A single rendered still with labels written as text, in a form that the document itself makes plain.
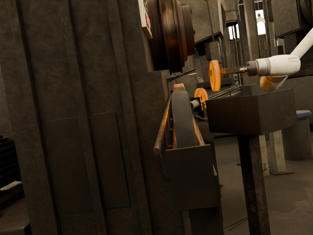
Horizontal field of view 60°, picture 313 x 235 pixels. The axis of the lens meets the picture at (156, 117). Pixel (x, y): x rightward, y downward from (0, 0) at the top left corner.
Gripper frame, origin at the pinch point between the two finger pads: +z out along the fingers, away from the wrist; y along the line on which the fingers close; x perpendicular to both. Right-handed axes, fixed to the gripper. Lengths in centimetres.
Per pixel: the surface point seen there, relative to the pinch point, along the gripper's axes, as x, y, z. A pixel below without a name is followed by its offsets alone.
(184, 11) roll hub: 34.6, 8.7, 12.1
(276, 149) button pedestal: -62, 83, -56
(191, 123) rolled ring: -14, -97, 18
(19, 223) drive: -65, -20, 103
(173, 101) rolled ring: -10, -94, 21
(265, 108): -17, -47, -9
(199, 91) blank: -9, 64, 4
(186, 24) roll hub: 27.3, 6.2, 11.9
